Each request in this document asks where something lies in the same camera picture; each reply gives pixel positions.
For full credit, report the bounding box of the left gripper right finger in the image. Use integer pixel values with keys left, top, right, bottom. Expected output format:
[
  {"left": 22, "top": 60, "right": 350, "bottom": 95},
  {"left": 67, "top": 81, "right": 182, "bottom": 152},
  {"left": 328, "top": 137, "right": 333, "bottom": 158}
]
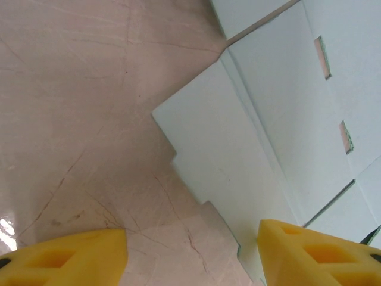
[{"left": 257, "top": 219, "right": 381, "bottom": 286}]

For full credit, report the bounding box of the light blue paper box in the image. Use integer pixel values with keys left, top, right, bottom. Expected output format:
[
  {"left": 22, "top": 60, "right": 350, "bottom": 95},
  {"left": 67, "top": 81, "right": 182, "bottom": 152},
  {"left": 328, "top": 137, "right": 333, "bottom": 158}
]
[{"left": 151, "top": 0, "right": 381, "bottom": 286}]

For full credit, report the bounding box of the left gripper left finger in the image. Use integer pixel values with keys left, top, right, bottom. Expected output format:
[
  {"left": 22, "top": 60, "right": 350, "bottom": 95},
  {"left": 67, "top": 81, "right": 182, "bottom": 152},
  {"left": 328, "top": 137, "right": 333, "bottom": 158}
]
[{"left": 0, "top": 228, "right": 129, "bottom": 286}]

